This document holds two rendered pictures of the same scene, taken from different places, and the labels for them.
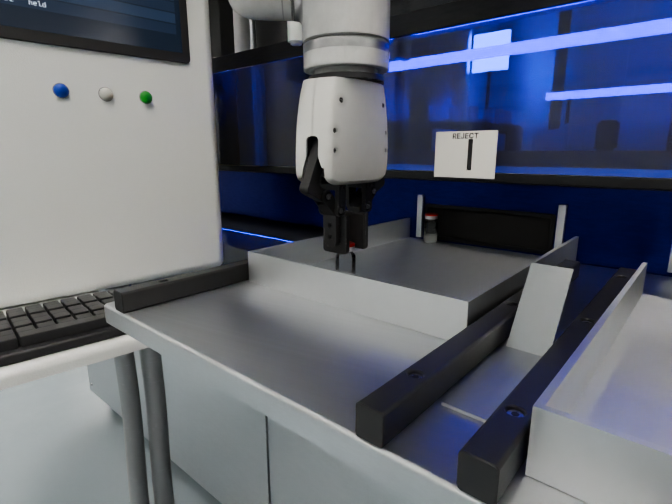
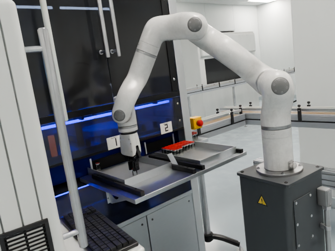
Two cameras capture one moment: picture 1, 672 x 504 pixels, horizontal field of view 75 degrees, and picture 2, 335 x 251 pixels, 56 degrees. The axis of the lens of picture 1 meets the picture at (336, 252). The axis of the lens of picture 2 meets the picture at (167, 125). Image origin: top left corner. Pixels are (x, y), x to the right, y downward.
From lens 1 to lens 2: 134 cm
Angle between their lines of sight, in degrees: 78
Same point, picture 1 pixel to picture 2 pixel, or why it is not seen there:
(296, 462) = not seen: outside the picture
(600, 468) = (204, 162)
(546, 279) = (170, 155)
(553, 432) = (201, 162)
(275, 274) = (133, 180)
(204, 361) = (170, 185)
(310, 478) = not seen: outside the picture
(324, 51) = (134, 128)
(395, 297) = (161, 168)
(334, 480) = not seen: outside the picture
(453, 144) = (111, 140)
